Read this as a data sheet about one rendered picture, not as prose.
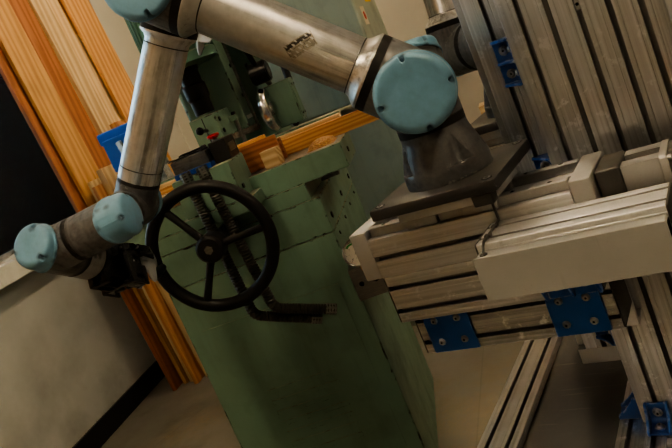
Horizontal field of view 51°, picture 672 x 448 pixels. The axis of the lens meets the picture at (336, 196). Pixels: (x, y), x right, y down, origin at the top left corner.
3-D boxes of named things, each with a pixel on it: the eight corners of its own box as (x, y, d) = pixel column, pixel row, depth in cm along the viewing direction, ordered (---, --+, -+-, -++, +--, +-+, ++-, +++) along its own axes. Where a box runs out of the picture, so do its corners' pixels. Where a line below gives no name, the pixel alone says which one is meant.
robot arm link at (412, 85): (467, 65, 108) (143, -68, 109) (475, 70, 93) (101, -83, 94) (435, 136, 111) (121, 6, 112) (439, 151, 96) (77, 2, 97)
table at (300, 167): (103, 268, 160) (91, 244, 159) (150, 231, 189) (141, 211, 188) (347, 173, 149) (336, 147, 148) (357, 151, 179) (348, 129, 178)
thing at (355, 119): (164, 204, 181) (158, 190, 181) (167, 202, 183) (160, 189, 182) (379, 119, 171) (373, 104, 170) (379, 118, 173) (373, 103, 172)
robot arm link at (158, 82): (163, -55, 120) (112, 210, 132) (139, -63, 109) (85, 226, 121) (227, -37, 119) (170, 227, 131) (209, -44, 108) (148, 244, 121)
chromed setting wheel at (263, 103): (268, 136, 182) (249, 92, 180) (277, 130, 194) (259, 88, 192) (278, 132, 182) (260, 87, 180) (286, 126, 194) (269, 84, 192)
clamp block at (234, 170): (186, 221, 155) (169, 184, 154) (203, 207, 168) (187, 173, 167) (245, 198, 153) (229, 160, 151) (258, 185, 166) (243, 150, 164)
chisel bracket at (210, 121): (202, 154, 173) (188, 122, 172) (217, 146, 187) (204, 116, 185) (228, 143, 172) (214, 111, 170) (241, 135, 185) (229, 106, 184)
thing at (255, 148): (193, 196, 171) (182, 171, 170) (195, 195, 172) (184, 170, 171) (284, 160, 167) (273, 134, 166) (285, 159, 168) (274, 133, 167)
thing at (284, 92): (273, 131, 190) (256, 90, 188) (278, 128, 197) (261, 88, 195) (305, 118, 189) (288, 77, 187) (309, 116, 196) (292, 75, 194)
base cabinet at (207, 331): (279, 536, 181) (164, 295, 169) (309, 418, 238) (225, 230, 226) (443, 488, 174) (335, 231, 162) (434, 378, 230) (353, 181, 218)
